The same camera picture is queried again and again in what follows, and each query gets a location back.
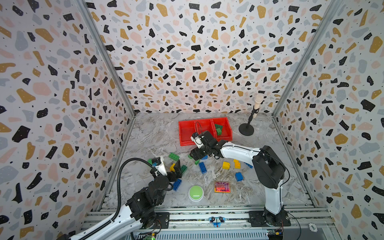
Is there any yellow square brick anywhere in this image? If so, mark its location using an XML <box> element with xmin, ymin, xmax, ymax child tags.
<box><xmin>170</xmin><ymin>164</ymin><xmax>176</xmax><ymax>172</ymax></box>
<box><xmin>222</xmin><ymin>162</ymin><xmax>231</xmax><ymax>170</ymax></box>

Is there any dark green long brick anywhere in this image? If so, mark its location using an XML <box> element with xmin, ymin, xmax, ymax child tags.
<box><xmin>215</xmin><ymin>124</ymin><xmax>223</xmax><ymax>136</ymax></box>

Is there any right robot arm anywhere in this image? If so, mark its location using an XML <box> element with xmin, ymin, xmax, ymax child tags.
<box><xmin>190</xmin><ymin>131</ymin><xmax>287</xmax><ymax>227</ymax></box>

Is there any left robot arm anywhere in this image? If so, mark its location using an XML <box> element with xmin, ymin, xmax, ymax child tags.
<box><xmin>58</xmin><ymin>157</ymin><xmax>183</xmax><ymax>240</ymax></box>

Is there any blue long brick front left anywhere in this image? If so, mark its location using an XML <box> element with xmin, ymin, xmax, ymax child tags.
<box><xmin>173</xmin><ymin>179</ymin><xmax>182</xmax><ymax>191</ymax></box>

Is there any blue long brick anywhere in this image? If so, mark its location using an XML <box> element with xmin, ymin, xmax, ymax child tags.
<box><xmin>173</xmin><ymin>179</ymin><xmax>182</xmax><ymax>191</ymax></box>
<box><xmin>199</xmin><ymin>162</ymin><xmax>207</xmax><ymax>174</ymax></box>

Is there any blue long brick centre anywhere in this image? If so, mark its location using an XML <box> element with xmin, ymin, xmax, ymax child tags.
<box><xmin>199</xmin><ymin>162</ymin><xmax>207</xmax><ymax>174</ymax></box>

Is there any right red bin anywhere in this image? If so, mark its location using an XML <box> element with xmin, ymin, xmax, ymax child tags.
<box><xmin>212</xmin><ymin>118</ymin><xmax>233</xmax><ymax>142</ymax></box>

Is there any red bin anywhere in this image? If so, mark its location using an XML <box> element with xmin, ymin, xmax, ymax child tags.
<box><xmin>194</xmin><ymin>119</ymin><xmax>217</xmax><ymax>138</ymax></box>
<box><xmin>212</xmin><ymin>118</ymin><xmax>233</xmax><ymax>142</ymax></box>
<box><xmin>179</xmin><ymin>120</ymin><xmax>197</xmax><ymax>147</ymax></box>

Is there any middle red bin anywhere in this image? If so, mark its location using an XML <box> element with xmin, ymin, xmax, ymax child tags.
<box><xmin>194</xmin><ymin>119</ymin><xmax>217</xmax><ymax>138</ymax></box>

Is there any left red bin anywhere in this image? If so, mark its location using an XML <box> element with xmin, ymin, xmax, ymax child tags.
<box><xmin>179</xmin><ymin>120</ymin><xmax>197</xmax><ymax>147</ymax></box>

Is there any green push button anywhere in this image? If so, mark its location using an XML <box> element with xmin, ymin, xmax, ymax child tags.
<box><xmin>189</xmin><ymin>185</ymin><xmax>204</xmax><ymax>202</ymax></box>

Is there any wooden microphone on black stand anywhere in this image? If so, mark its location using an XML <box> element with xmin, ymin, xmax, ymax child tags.
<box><xmin>239</xmin><ymin>94</ymin><xmax>264</xmax><ymax>136</ymax></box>

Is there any colourful card box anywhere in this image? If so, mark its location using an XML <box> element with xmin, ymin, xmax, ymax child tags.
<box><xmin>214</xmin><ymin>181</ymin><xmax>231</xmax><ymax>193</ymax></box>

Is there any blue square brick front right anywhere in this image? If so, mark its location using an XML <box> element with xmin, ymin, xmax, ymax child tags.
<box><xmin>235</xmin><ymin>172</ymin><xmax>244</xmax><ymax>182</ymax></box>

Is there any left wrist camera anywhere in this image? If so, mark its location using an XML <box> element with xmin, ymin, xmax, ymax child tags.
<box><xmin>152</xmin><ymin>156</ymin><xmax>167</xmax><ymax>177</ymax></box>

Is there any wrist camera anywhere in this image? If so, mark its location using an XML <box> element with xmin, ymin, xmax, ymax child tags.
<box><xmin>152</xmin><ymin>156</ymin><xmax>167</xmax><ymax>177</ymax></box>
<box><xmin>191</xmin><ymin>132</ymin><xmax>203</xmax><ymax>148</ymax></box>

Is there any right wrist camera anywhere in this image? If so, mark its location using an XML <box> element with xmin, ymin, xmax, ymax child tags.
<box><xmin>191</xmin><ymin>132</ymin><xmax>203</xmax><ymax>148</ymax></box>

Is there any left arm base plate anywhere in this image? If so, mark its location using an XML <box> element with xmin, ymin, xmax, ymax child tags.
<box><xmin>142</xmin><ymin>212</ymin><xmax>170</xmax><ymax>229</ymax></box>

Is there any blue clip on rail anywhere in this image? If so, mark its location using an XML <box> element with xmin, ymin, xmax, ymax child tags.
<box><xmin>209</xmin><ymin>217</ymin><xmax>226</xmax><ymax>228</ymax></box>

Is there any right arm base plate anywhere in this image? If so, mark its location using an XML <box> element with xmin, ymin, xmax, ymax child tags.
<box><xmin>248</xmin><ymin>209</ymin><xmax>291</xmax><ymax>227</ymax></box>

